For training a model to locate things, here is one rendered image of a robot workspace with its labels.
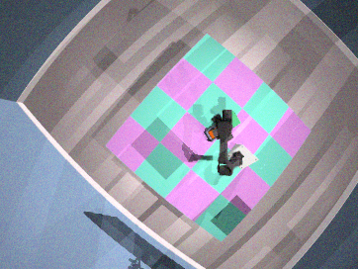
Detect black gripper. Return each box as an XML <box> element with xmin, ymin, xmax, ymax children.
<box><xmin>212</xmin><ymin>114</ymin><xmax>233</xmax><ymax>141</ymax></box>

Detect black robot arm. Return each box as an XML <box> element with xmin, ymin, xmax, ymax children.
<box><xmin>213</xmin><ymin>110</ymin><xmax>244</xmax><ymax>176</ymax></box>

